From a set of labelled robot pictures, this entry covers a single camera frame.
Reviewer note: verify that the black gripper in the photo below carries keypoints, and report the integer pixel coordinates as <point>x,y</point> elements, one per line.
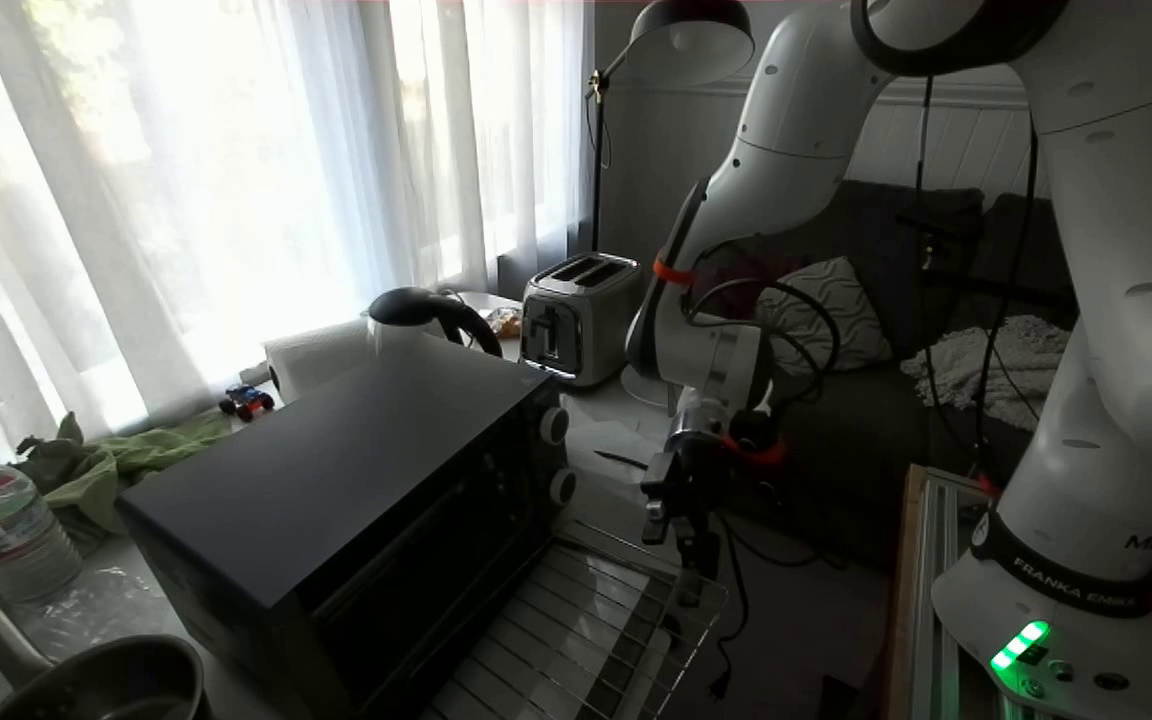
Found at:
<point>697,467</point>

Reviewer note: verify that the small dark object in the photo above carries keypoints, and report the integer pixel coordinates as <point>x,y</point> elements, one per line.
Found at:
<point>631,645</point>

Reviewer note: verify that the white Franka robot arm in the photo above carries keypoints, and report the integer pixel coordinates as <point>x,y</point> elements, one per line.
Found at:
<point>1109,334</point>

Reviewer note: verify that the black toaster oven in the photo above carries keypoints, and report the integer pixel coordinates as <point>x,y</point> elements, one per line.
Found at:
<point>320,467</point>

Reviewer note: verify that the white desk black legs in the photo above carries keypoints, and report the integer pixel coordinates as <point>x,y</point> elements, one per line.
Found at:
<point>619,424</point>

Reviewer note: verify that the dark grey sofa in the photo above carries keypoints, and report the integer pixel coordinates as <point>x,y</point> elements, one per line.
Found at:
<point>858,452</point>

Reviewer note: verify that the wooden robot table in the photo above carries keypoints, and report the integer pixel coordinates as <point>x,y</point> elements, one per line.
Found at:
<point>898,603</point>

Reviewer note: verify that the silver toaster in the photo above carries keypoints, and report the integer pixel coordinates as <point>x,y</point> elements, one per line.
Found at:
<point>577,316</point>

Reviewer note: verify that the orange snack packet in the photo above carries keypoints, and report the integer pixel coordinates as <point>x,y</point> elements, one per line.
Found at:
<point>504,323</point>

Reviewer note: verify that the grey patterned pillow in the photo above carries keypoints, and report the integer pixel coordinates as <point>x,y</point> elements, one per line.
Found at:
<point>858,315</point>

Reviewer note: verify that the white crumpled blanket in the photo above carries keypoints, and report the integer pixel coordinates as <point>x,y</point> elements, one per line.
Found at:
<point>958,372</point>

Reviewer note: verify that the black kettle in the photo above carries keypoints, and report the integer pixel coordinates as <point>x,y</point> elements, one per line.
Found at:
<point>421,308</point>

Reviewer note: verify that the black floor lamp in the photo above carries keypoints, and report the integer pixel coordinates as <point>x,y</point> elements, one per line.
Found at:
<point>593,163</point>

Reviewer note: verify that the white paper towel roll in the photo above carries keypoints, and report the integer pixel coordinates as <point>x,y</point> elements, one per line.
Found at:
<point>316,356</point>

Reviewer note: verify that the small red toy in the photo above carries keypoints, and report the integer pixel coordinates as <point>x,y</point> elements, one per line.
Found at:
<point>245,402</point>

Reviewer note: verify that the green cloth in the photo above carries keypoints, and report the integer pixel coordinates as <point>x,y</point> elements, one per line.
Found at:
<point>138,452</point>

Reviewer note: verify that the white sheer curtain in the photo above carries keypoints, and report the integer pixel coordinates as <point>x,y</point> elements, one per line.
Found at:
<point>202,175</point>

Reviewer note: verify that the dark metal bowl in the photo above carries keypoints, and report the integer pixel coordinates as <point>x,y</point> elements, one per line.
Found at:
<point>101,683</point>

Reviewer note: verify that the aluminium mounting frame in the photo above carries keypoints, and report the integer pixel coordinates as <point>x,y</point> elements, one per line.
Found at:
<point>943,587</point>

